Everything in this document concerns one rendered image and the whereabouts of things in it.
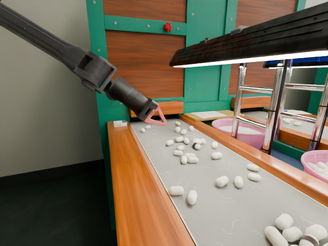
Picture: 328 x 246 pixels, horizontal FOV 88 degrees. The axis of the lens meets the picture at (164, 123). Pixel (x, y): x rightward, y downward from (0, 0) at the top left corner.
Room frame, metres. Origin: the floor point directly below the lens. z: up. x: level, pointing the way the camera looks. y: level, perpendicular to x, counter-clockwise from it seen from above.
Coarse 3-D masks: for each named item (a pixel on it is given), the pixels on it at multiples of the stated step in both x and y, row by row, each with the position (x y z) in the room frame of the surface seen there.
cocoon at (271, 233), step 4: (268, 228) 0.22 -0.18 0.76; (272, 228) 0.22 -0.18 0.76; (268, 232) 0.22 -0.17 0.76; (272, 232) 0.22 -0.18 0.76; (276, 232) 0.22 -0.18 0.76; (268, 236) 0.22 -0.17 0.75; (272, 236) 0.21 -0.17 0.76; (276, 236) 0.21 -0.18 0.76; (280, 236) 0.21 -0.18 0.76; (272, 240) 0.21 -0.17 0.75; (276, 240) 0.20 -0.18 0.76; (280, 240) 0.20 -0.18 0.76; (284, 240) 0.20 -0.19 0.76; (272, 244) 0.21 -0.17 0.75; (276, 244) 0.20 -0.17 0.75; (280, 244) 0.20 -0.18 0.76; (284, 244) 0.20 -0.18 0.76
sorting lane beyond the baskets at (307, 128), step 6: (246, 114) 1.15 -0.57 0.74; (252, 114) 1.15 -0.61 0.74; (258, 114) 1.15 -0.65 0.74; (264, 114) 1.15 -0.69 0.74; (264, 120) 0.99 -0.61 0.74; (294, 120) 0.99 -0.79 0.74; (288, 126) 0.86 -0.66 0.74; (294, 126) 0.86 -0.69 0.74; (300, 126) 0.86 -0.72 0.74; (306, 126) 0.86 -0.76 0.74; (312, 126) 0.86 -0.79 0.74; (306, 132) 0.77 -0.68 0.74; (324, 132) 0.77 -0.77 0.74; (324, 138) 0.69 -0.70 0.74
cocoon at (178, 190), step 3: (174, 186) 0.34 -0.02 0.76; (177, 186) 0.34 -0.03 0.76; (180, 186) 0.34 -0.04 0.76; (171, 189) 0.33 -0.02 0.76; (174, 189) 0.33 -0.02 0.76; (177, 189) 0.33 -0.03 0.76; (180, 189) 0.33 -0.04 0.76; (183, 189) 0.33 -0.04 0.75; (171, 192) 0.32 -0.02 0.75; (174, 192) 0.32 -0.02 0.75; (177, 192) 0.32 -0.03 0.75; (180, 192) 0.32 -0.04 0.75; (183, 192) 0.33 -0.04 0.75
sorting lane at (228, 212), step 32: (160, 128) 0.83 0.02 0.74; (160, 160) 0.50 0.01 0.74; (224, 160) 0.50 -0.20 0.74; (224, 192) 0.34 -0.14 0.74; (256, 192) 0.34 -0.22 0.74; (288, 192) 0.34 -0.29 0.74; (192, 224) 0.25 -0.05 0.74; (224, 224) 0.25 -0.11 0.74; (256, 224) 0.25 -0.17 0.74; (320, 224) 0.25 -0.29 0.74
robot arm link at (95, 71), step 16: (0, 0) 0.54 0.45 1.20; (0, 16) 0.48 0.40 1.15; (16, 16) 0.48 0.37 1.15; (16, 32) 0.48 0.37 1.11; (32, 32) 0.47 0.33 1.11; (48, 32) 0.48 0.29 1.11; (48, 48) 0.46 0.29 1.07; (64, 48) 0.46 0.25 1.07; (80, 48) 0.47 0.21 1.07; (64, 64) 0.47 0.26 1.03; (80, 64) 0.46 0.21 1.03; (96, 64) 0.45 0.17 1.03; (96, 80) 0.45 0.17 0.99
